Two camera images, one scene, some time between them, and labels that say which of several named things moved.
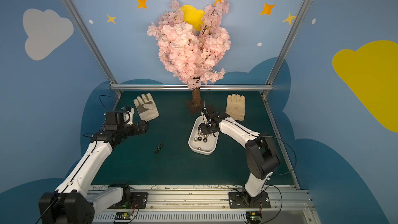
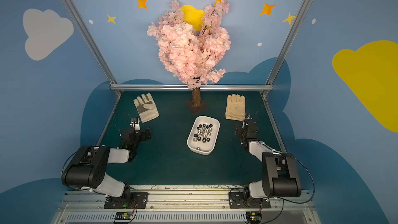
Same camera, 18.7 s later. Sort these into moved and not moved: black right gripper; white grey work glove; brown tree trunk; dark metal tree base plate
Moved: black right gripper
Not moved: white grey work glove; brown tree trunk; dark metal tree base plate
